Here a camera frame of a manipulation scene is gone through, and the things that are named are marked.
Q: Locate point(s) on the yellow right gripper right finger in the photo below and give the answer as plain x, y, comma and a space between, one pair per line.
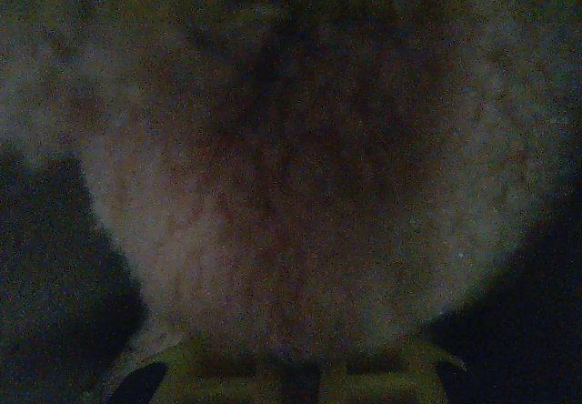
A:
386, 383

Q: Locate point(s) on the fuzzy soft toy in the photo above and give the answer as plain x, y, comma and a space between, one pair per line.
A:
291, 240

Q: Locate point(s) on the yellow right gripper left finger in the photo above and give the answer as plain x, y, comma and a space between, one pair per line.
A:
227, 383

